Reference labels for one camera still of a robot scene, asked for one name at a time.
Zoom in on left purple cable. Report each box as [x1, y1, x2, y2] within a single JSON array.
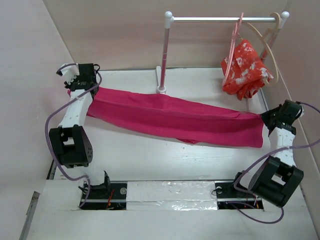
[[43, 63, 103, 208]]

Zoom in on beige wooden hanger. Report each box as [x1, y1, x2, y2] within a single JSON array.
[[244, 12, 281, 87]]

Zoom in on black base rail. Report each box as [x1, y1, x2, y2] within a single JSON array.
[[80, 180, 264, 211]]

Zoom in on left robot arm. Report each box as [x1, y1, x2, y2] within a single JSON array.
[[45, 63, 112, 199]]

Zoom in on purple cable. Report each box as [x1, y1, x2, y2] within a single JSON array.
[[43, 63, 103, 208], [229, 102, 320, 224]]

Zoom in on pink plastic hanger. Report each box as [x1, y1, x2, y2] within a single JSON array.
[[222, 12, 244, 87]]

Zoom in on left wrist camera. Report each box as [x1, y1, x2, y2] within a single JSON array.
[[56, 63, 78, 85]]

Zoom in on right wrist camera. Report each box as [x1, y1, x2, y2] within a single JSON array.
[[295, 101, 305, 120]]

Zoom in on pink trousers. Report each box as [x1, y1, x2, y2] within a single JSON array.
[[87, 88, 264, 148]]

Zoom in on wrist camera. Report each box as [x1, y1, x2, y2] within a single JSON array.
[[295, 101, 305, 120], [56, 63, 78, 85]]

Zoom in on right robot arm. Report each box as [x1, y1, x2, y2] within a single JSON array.
[[231, 100, 304, 208]]

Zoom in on white clothes rack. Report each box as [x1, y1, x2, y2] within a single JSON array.
[[156, 11, 290, 94]]

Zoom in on orange white patterned garment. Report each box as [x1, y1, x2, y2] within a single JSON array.
[[220, 39, 274, 101]]

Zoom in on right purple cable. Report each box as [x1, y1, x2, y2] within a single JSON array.
[[229, 102, 320, 224]]

